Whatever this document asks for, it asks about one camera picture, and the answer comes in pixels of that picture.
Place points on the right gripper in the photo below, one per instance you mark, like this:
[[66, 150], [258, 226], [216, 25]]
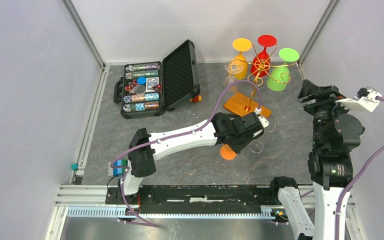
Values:
[[325, 95]]

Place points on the clear flute wine glass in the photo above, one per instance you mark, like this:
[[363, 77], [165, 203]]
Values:
[[257, 146]]

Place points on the clear round wine glass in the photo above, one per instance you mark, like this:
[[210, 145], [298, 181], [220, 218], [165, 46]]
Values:
[[233, 67]]

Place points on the orange wine glass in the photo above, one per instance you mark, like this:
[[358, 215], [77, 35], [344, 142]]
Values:
[[227, 153]]

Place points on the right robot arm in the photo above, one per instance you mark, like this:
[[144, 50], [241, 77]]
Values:
[[335, 134]]

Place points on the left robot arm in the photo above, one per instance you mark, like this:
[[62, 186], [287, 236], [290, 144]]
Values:
[[231, 131]]

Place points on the green wine glass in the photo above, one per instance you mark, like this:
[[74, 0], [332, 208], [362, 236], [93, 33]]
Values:
[[280, 76]]

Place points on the red wine glass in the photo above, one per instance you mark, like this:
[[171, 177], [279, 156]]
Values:
[[262, 62]]

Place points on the yellow wine glass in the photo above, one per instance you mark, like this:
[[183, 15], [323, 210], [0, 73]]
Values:
[[241, 45]]

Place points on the red yellow small toy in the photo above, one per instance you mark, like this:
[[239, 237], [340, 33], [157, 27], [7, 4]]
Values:
[[196, 99]]

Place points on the red all-in triangle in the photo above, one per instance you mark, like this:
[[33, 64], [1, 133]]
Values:
[[157, 88], [133, 86]]

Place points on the playing card deck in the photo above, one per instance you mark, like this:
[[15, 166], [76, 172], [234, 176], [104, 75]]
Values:
[[151, 82]]

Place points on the black poker chip case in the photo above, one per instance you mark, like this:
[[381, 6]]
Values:
[[177, 73]]

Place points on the blue round chip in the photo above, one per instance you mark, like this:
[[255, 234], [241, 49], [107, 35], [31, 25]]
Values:
[[141, 80]]

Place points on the clear dealer button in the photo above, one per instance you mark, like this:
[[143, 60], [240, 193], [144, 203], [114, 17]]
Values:
[[140, 90]]

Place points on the blue green toy block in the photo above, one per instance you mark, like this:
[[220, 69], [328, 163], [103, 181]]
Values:
[[119, 167]]

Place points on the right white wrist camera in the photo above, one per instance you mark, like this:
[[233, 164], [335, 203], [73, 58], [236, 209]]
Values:
[[365, 100]]

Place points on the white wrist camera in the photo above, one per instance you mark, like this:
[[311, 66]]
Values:
[[365, 100], [265, 123]]

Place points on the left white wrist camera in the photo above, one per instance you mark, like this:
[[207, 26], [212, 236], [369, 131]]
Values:
[[265, 123]]

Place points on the gold wire glass rack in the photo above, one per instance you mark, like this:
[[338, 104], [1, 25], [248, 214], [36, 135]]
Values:
[[239, 103]]

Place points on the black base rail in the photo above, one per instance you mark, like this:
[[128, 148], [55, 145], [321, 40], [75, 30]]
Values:
[[204, 199]]

